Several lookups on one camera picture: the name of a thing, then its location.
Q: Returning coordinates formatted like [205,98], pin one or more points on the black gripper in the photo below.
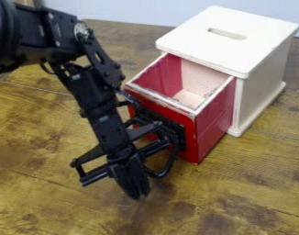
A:
[115,157]

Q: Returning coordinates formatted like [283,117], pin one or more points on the black metal drawer handle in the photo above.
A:
[164,132]

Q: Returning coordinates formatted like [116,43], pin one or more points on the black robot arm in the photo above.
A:
[41,36]

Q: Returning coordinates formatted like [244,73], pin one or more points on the red wooden drawer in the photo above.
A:
[193,96]

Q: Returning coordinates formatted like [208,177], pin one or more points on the white wooden box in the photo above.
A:
[243,45]

